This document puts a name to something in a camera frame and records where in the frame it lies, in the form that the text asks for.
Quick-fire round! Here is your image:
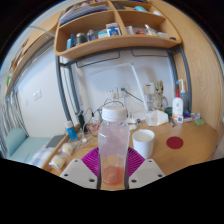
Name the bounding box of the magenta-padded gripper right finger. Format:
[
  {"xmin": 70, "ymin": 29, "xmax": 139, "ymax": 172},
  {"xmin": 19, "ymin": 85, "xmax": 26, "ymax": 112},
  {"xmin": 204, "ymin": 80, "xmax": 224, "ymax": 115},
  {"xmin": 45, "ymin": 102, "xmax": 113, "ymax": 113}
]
[{"xmin": 124, "ymin": 146, "xmax": 166, "ymax": 190}]

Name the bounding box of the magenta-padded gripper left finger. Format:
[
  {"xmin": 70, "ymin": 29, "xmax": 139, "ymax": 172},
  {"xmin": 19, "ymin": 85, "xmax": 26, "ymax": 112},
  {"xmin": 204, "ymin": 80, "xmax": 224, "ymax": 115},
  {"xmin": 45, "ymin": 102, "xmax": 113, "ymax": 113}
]
[{"xmin": 59, "ymin": 146, "xmax": 102, "ymax": 190}]

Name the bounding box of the clear plastic bottle white cap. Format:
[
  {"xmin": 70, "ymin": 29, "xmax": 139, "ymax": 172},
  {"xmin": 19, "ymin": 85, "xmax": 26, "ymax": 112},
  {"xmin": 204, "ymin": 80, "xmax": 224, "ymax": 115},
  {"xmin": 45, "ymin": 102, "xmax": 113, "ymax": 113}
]
[{"xmin": 97, "ymin": 105, "xmax": 131, "ymax": 188}]

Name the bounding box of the round white wrapped bun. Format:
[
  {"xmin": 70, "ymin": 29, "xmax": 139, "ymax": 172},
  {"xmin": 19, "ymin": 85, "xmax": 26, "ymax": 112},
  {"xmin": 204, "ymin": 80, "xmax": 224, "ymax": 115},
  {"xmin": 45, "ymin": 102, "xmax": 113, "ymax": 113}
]
[
  {"xmin": 59, "ymin": 142, "xmax": 75, "ymax": 156},
  {"xmin": 49, "ymin": 154, "xmax": 66, "ymax": 170}
]

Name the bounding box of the white cup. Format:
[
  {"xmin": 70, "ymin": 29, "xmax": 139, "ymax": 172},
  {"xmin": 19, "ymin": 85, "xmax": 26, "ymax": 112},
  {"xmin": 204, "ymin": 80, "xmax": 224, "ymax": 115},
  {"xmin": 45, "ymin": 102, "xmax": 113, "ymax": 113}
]
[{"xmin": 132, "ymin": 129, "xmax": 156, "ymax": 160}]

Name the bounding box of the small blue white-capped bottle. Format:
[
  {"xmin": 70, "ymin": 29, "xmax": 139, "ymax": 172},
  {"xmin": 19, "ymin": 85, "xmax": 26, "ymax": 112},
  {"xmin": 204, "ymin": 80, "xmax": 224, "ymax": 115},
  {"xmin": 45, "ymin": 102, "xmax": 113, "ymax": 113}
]
[{"xmin": 64, "ymin": 120, "xmax": 79, "ymax": 142}]

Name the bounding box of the flat round red coaster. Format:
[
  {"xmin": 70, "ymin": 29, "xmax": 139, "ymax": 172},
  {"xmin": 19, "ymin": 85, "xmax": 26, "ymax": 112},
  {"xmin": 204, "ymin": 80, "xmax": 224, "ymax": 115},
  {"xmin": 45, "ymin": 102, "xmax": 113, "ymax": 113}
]
[{"xmin": 166, "ymin": 136, "xmax": 185, "ymax": 150}]

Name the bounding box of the light blue bed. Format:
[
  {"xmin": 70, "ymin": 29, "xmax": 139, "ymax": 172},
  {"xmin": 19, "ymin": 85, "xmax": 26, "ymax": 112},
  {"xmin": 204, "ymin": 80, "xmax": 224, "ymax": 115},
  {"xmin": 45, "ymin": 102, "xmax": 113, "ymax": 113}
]
[{"xmin": 4, "ymin": 134, "xmax": 66, "ymax": 168}]

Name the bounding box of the white paper tissue pack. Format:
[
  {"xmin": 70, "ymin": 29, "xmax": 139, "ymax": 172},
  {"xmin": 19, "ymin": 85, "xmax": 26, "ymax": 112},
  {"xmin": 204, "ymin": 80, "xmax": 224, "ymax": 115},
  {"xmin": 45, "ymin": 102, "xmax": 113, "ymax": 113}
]
[{"xmin": 145, "ymin": 109, "xmax": 170, "ymax": 127}]

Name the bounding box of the small blue box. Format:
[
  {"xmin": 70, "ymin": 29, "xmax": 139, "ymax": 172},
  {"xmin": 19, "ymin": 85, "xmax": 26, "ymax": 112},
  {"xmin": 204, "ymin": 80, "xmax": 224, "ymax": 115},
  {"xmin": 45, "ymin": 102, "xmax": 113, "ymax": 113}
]
[{"xmin": 182, "ymin": 111, "xmax": 194, "ymax": 122}]

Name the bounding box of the teal pillow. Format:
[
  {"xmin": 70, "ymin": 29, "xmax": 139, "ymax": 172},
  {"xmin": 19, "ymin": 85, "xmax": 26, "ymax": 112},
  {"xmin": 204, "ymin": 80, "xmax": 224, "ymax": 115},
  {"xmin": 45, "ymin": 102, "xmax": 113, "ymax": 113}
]
[{"xmin": 3, "ymin": 127, "xmax": 28, "ymax": 157}]

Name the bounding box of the white lotion bottle red pump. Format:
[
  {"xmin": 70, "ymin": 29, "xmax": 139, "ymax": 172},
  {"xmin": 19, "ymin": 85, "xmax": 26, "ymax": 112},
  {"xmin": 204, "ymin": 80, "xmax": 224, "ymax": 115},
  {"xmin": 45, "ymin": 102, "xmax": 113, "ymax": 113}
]
[{"xmin": 171, "ymin": 88, "xmax": 185, "ymax": 118}]

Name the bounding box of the small green packet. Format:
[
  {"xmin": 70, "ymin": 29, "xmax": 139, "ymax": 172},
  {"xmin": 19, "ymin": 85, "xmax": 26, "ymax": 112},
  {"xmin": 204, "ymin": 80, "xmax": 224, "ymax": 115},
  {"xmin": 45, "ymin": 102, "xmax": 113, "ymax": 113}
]
[{"xmin": 194, "ymin": 118, "xmax": 207, "ymax": 127}]

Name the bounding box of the pink white tube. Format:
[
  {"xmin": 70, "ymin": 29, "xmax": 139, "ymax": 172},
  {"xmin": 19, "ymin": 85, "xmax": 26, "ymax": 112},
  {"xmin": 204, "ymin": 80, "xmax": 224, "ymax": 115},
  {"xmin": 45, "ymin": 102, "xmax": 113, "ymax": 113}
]
[{"xmin": 189, "ymin": 112, "xmax": 202, "ymax": 121}]

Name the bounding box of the white desk lamp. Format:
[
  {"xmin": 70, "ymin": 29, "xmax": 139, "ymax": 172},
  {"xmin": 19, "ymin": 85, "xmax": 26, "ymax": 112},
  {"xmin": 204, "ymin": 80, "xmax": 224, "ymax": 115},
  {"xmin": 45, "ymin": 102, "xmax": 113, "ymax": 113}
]
[{"xmin": 84, "ymin": 62, "xmax": 149, "ymax": 114}]

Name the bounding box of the wooden shelf unit with items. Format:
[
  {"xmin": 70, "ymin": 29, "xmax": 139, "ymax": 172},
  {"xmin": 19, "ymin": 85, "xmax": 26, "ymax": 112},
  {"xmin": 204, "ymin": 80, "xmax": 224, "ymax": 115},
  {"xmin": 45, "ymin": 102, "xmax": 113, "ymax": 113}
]
[{"xmin": 54, "ymin": 0, "xmax": 183, "ymax": 61}]

